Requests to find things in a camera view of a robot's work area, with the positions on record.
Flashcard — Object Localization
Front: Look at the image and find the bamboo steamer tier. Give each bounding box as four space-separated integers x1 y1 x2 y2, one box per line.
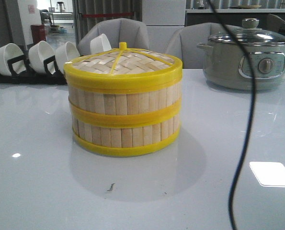
72 115 181 157
68 82 182 128

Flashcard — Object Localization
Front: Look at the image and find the bamboo steamer lid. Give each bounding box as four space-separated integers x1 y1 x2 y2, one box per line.
64 42 182 94

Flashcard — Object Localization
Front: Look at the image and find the white bowl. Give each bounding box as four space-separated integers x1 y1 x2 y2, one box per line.
0 43 23 76
28 41 55 74
55 42 80 74
90 34 112 55

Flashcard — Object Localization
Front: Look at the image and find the left grey chair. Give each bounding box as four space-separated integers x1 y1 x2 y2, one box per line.
77 18 150 56

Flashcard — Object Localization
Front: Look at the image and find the grey chair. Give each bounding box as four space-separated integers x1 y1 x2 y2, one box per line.
165 23 226 69
77 18 150 56

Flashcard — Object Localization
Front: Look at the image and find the right grey chair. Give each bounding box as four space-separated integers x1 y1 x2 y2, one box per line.
165 23 226 69

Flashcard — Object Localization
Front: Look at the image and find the white cabinet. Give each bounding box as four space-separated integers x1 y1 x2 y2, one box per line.
141 0 186 53

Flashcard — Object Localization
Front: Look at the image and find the red barrier belt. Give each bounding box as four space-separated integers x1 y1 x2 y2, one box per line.
79 11 135 18

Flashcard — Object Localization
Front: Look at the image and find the grey-green electric pot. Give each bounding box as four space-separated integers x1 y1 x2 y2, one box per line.
197 41 285 91

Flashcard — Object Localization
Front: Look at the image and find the dark counter sideboard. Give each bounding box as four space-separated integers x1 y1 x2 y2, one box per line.
185 9 285 29

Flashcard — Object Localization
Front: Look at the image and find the red bin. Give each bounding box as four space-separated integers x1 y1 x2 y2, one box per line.
30 24 46 45

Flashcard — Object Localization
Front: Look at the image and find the glass pot lid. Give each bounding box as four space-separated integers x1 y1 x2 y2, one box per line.
208 18 285 46

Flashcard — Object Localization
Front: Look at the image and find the black dish rack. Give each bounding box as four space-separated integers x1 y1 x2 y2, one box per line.
0 51 67 85

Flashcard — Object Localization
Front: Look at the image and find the yellow plate on counter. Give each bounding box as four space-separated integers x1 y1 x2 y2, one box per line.
229 5 261 9

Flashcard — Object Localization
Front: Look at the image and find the black cable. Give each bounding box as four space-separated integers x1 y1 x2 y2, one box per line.
208 0 257 230

